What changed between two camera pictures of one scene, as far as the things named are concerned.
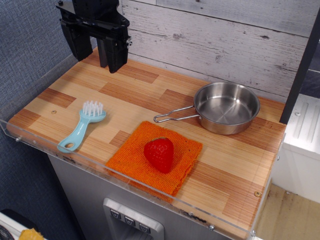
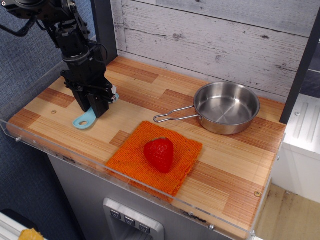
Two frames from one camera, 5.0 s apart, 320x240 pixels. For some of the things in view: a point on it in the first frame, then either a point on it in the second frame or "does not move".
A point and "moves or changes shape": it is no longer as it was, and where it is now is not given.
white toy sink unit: [296, 169] does not move
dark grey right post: [303, 69] does not move
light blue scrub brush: [92, 111] moves or changes shape
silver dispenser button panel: [124, 223] does not move
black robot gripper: [81, 19] -> [88, 74]
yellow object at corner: [30, 234] does not move
